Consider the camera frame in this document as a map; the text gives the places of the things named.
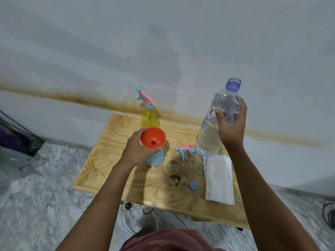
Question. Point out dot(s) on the black plug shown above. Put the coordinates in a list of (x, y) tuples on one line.
[(128, 205)]

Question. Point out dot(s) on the person's left thumb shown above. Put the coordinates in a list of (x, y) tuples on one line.
[(153, 150)]

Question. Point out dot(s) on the white power strip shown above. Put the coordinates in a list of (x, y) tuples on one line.
[(135, 205)]

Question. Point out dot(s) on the person's pink shirt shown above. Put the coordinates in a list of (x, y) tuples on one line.
[(170, 241)]

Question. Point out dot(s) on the person's left hand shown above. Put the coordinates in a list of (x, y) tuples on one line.
[(132, 150)]

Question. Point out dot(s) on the dark glass tank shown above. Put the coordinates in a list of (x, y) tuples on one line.
[(18, 138)]

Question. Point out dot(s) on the pink and blue sprayer head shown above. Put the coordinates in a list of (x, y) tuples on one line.
[(186, 147)]

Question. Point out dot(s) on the orange plastic funnel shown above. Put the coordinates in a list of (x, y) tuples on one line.
[(157, 133)]

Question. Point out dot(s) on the clear plastic bag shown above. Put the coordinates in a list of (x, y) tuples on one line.
[(15, 162)]

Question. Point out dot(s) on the person's left forearm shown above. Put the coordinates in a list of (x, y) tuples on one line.
[(104, 203)]

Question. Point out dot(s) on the person's right thumb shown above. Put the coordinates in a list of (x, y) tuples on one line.
[(220, 118)]

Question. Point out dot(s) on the yellow spray bottle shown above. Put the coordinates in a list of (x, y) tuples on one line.
[(149, 118)]

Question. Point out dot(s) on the person's right forearm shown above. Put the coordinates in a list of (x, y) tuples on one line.
[(264, 203)]

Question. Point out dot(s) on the blue bottle cap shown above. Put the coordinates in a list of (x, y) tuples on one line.
[(193, 185)]

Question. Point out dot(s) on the person's right hand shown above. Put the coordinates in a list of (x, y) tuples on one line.
[(231, 133)]

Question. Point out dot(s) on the light blue spray bottle body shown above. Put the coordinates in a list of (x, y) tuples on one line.
[(156, 159)]

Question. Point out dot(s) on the clear plastic water bottle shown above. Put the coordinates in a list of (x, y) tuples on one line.
[(208, 135)]

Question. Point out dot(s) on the white folded cloth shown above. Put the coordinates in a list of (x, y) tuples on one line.
[(219, 180)]

